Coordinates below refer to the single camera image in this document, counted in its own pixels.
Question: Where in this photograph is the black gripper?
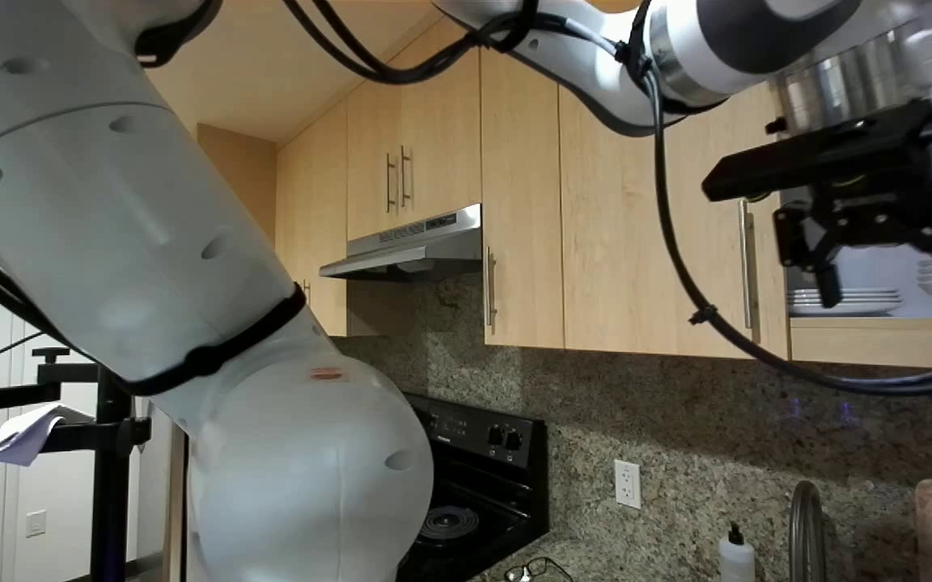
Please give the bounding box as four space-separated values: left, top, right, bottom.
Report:
769 167 932 321

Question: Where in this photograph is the white wall outlet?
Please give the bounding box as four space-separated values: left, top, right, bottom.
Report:
611 456 643 509

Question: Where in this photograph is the narrow light wood cupboard door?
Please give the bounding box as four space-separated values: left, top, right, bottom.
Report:
479 44 567 351

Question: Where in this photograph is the stainless steel range hood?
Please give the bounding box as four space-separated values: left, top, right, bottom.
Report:
316 204 485 285

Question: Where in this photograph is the black kitchen stove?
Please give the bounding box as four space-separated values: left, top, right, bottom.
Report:
396 391 552 582

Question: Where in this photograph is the white soap dispenser bottle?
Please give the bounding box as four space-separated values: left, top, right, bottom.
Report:
714 521 757 582

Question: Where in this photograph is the crumpled white paper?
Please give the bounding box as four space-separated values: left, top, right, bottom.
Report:
0 401 96 467

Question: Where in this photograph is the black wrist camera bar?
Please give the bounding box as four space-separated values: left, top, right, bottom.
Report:
699 98 932 207

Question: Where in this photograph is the silver bar door handle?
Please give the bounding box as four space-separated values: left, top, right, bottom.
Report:
482 249 503 335
739 199 763 347
396 145 413 214
381 149 398 217

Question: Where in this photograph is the stack of white plates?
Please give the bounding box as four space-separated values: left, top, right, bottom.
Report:
788 280 906 321

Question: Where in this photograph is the black metal stand frame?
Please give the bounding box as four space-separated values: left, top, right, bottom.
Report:
0 228 156 582

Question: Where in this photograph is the metal kitchen faucet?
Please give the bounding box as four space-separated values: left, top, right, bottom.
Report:
788 477 833 582

